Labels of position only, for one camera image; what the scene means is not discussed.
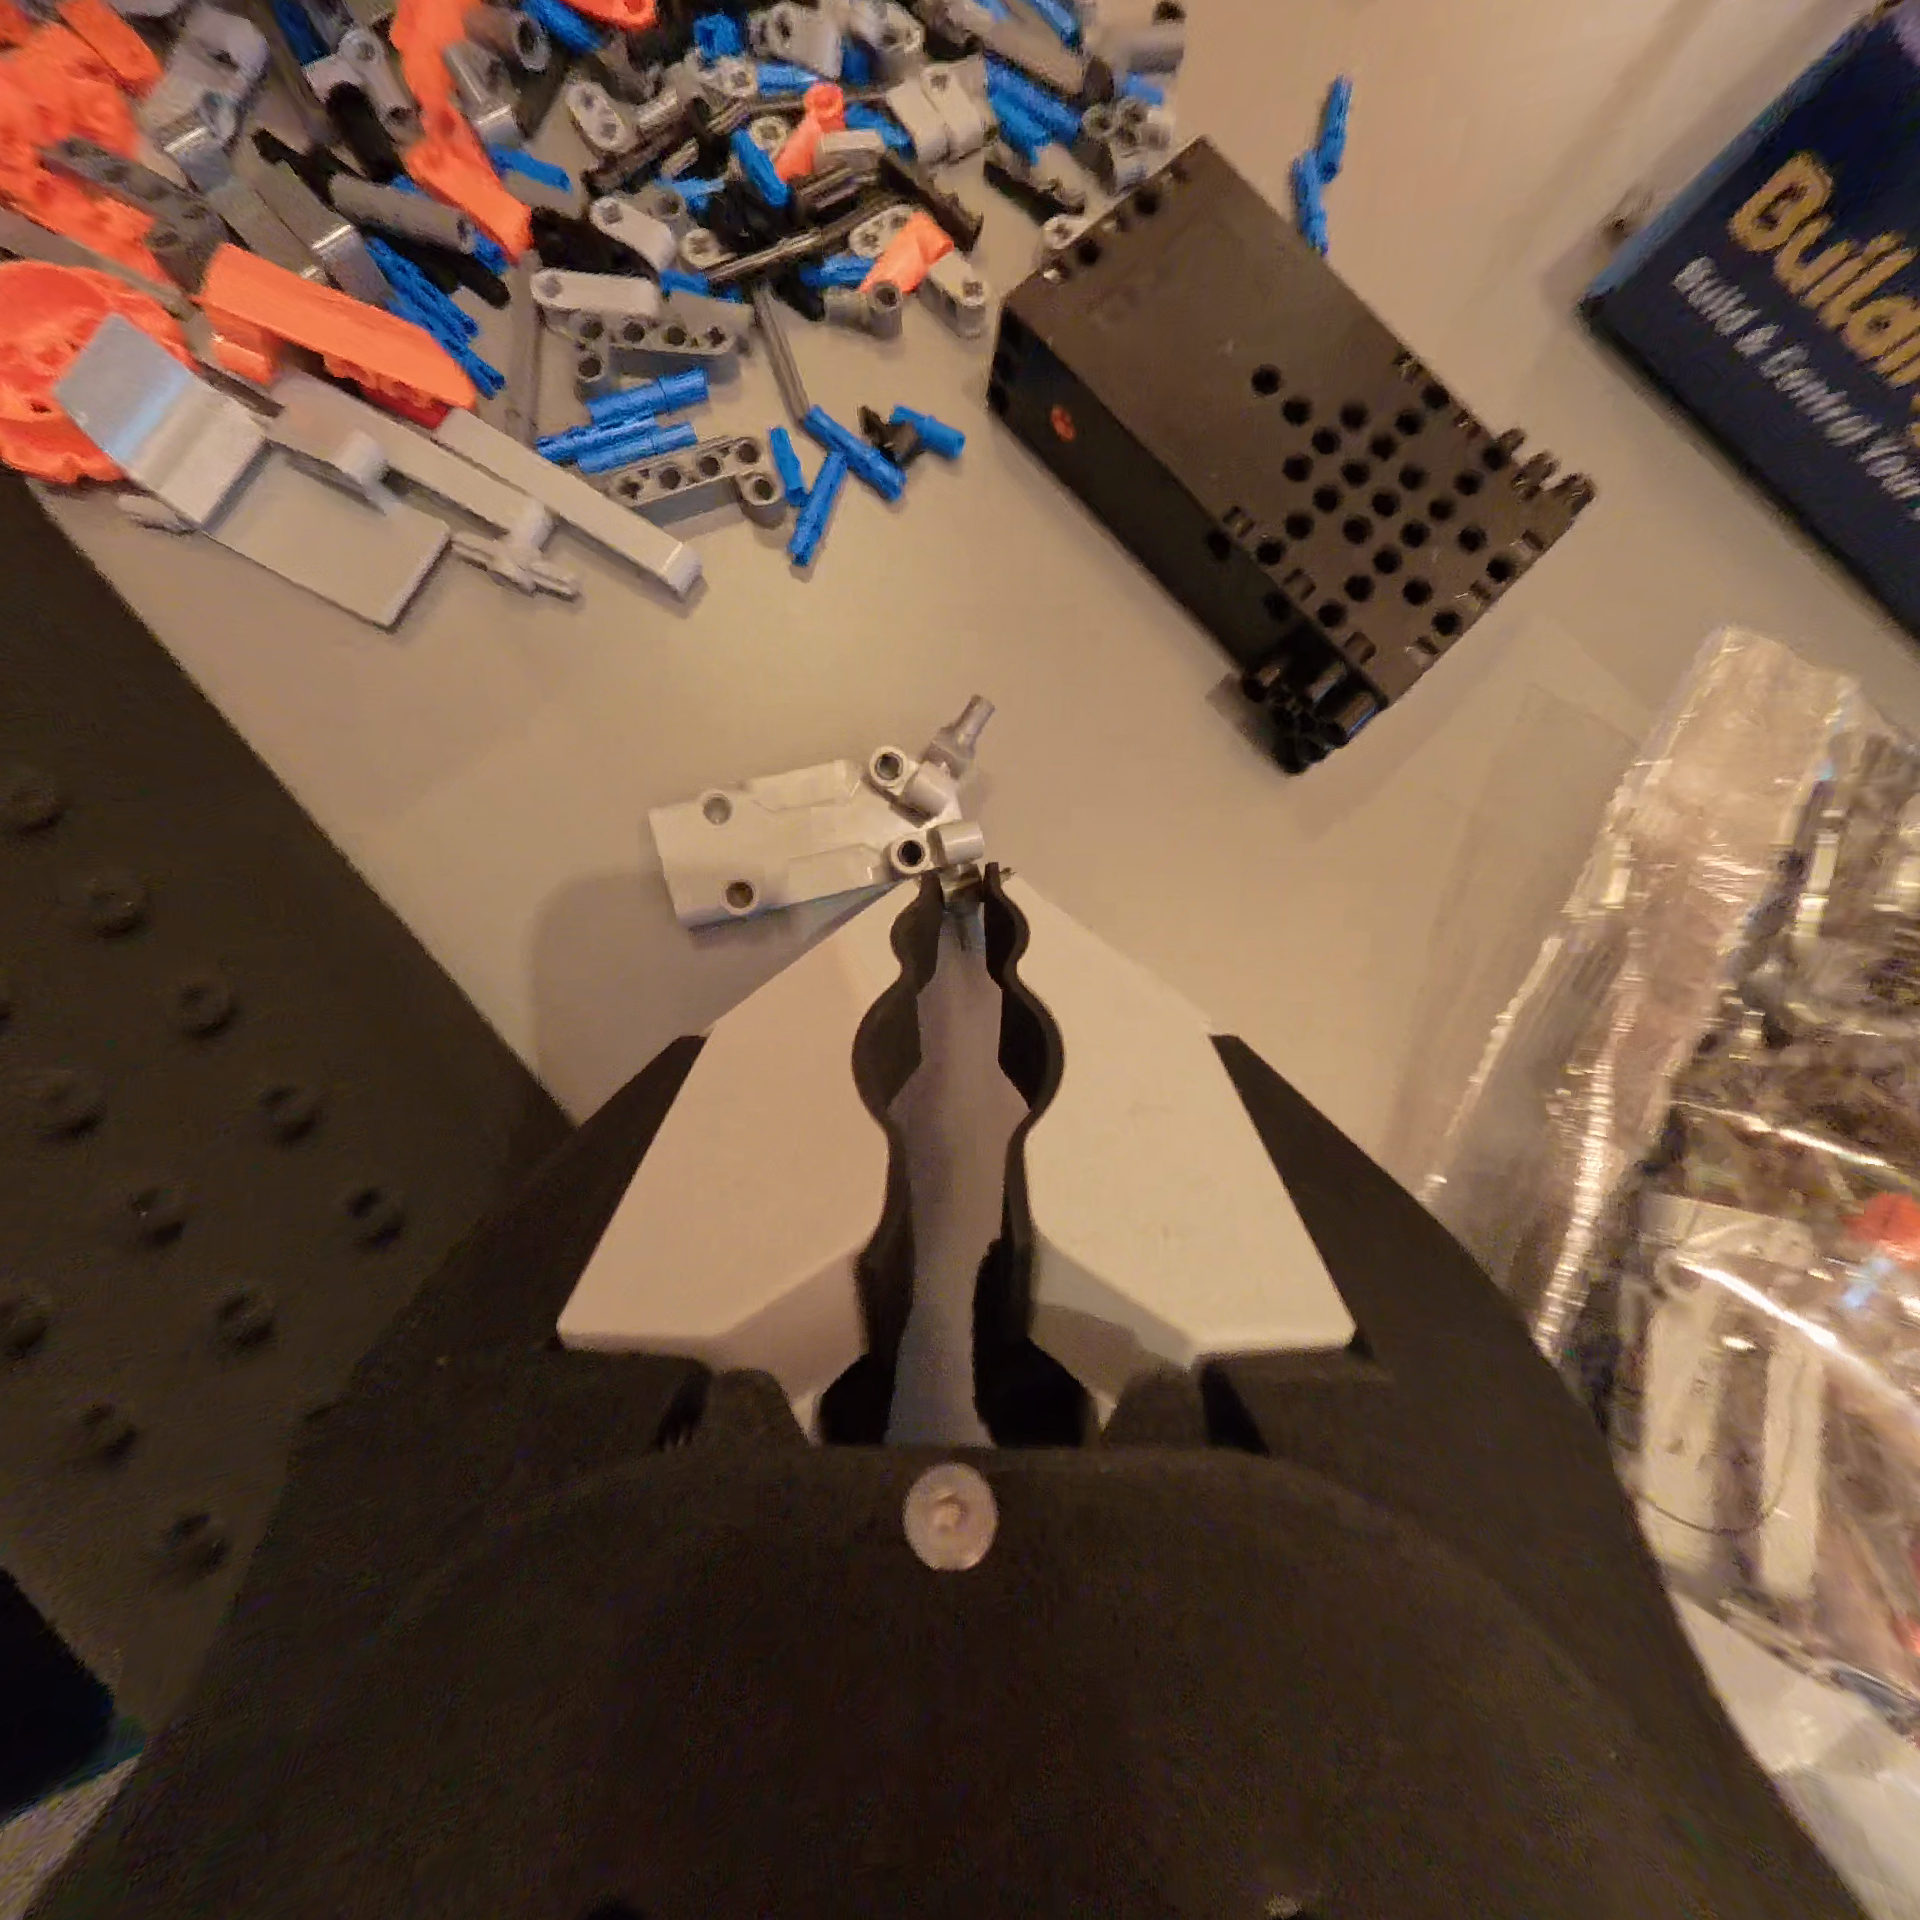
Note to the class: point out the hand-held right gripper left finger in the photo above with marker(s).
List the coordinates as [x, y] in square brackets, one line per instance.
[749, 1185]

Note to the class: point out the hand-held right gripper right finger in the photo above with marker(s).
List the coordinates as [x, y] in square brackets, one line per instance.
[1155, 1185]

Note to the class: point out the grey panel assembly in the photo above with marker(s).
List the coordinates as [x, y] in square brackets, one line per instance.
[780, 840]

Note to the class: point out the black perforated motor block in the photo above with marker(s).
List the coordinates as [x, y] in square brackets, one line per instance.
[1290, 452]

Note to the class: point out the pile of small building parts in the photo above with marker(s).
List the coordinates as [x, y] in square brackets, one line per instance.
[660, 285]

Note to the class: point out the black dimpled pad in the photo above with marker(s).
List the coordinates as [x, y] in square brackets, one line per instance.
[225, 1049]

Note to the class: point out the large clear parts bag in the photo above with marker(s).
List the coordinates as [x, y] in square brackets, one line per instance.
[1723, 1125]

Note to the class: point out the blue pin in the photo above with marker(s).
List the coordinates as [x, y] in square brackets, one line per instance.
[1335, 113]
[1309, 201]

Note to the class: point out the cluster of orange wheels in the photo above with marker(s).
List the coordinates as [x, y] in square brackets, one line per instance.
[43, 405]

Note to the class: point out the blue robot kit box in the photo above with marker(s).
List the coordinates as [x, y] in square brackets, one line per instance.
[1799, 301]

